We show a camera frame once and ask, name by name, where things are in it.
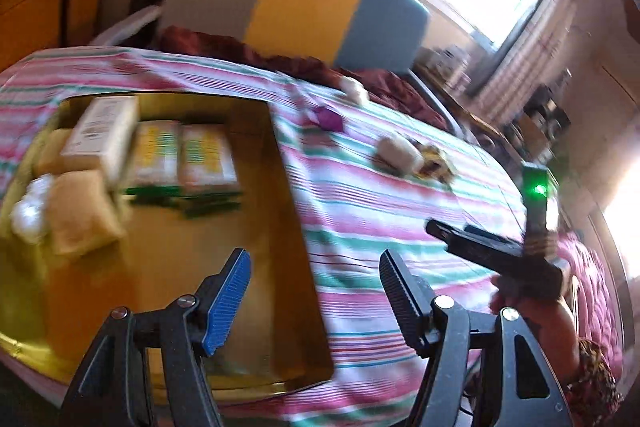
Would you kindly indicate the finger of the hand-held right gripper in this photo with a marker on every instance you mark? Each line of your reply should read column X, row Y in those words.
column 500, row 238
column 470, row 244

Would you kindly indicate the large beige packet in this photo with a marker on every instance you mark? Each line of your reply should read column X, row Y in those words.
column 82, row 207

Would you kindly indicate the wooden bedside table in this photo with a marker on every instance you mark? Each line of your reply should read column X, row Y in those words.
column 465, row 107

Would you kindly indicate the gold metal tin box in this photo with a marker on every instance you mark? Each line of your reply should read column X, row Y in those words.
column 175, row 267

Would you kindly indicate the white crumpled packet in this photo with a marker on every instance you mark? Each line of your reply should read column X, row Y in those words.
column 30, row 209

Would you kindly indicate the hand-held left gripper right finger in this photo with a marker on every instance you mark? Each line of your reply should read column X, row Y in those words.
column 402, row 297

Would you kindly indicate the white plastic armrest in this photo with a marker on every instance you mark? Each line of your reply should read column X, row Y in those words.
column 130, row 27

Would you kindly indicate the maroon blanket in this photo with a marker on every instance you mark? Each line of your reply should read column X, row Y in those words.
column 390, row 92

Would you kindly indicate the grey metal bed rail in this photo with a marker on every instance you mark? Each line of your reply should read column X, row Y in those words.
column 435, row 99

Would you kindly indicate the pink quilt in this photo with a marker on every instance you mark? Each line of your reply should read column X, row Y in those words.
column 595, row 272

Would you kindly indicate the white cardboard box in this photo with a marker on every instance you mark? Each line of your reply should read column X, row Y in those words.
column 100, row 132

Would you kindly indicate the purple snack packet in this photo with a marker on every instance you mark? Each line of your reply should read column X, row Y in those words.
column 329, row 118

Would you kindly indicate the dark green flat packet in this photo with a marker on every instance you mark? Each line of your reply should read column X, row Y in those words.
column 200, row 207

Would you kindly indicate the cluster of white bottles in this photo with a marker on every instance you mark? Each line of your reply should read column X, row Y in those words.
column 447, row 64

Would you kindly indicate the small white packet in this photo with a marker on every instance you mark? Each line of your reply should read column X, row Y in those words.
column 355, row 91

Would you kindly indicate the pale round pouch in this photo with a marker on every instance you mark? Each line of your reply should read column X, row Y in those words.
column 397, row 153

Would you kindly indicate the grey yellow blue headboard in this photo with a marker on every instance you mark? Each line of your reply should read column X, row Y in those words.
column 300, row 2

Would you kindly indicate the striped side curtain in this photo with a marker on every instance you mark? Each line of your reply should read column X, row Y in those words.
column 540, row 37

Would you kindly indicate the person's right hand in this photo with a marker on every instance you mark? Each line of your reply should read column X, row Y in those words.
column 545, row 322

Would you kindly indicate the gold patterned snack packet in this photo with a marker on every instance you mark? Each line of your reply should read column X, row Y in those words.
column 435, row 162

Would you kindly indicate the striped pink green bed sheet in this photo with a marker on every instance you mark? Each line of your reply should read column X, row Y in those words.
column 380, row 227

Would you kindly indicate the dark shelf clutter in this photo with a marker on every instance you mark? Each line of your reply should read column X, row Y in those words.
column 545, row 112

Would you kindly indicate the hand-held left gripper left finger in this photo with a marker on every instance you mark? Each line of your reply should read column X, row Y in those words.
column 227, row 297

